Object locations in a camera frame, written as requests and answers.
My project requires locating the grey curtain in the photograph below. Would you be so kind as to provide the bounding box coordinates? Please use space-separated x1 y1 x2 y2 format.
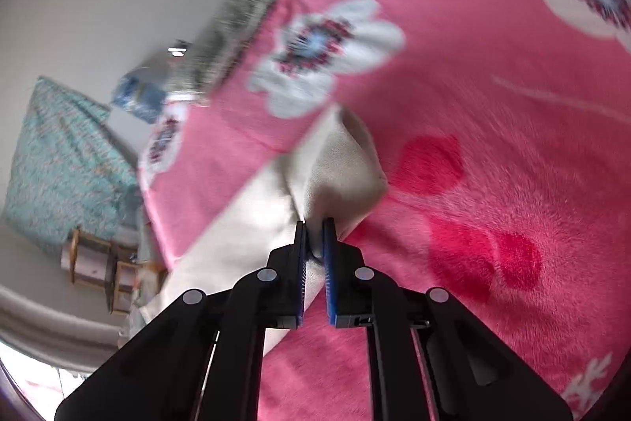
0 285 131 363

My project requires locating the wooden chair with dark seat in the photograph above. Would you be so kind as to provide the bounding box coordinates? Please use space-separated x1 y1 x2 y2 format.
62 226 166 316

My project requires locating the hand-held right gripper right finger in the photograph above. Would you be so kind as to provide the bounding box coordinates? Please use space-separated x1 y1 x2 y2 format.
321 218 575 421

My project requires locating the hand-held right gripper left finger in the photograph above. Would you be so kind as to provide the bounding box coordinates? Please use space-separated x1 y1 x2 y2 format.
54 220 309 421

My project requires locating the pink floral blanket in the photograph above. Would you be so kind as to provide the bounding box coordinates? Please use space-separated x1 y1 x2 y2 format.
138 0 631 421

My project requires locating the teal floral wall cloth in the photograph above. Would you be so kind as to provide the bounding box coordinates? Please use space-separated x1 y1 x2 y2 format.
2 76 144 256

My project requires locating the beige sweatshirt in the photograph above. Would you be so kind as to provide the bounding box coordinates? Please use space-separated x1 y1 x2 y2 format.
131 105 390 357

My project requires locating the grey lace pillow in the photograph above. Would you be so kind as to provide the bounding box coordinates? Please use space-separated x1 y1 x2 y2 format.
170 0 301 103

